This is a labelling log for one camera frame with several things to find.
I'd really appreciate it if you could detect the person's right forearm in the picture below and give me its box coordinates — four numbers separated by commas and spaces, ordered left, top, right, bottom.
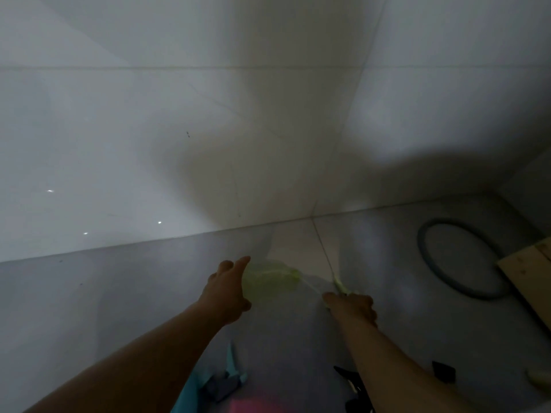
340, 317, 479, 413

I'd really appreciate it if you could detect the pink spray bottle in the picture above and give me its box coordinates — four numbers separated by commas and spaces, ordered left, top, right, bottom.
226, 398, 298, 413

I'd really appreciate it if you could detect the black trigger sprayer head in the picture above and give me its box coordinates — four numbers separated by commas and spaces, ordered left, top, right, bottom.
333, 365, 376, 413

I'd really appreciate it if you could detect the person's right hand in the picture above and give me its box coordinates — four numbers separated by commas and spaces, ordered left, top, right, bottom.
323, 291, 379, 330

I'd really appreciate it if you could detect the yellow-green spray bottle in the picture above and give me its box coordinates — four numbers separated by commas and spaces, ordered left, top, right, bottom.
240, 260, 303, 304

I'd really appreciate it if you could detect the person's left hand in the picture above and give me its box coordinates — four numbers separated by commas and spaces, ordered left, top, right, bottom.
197, 255, 253, 328

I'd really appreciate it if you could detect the wooden board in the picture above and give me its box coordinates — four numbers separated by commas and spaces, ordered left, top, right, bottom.
497, 236, 551, 332

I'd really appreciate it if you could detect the small black object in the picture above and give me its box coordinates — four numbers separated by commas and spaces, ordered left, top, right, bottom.
432, 361, 457, 384

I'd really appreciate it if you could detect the person's left forearm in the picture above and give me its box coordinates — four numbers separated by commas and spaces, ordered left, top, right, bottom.
24, 296, 227, 413

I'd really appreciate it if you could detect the grey yellow trigger sprayer head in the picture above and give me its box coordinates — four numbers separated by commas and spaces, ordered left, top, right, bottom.
300, 275, 359, 298

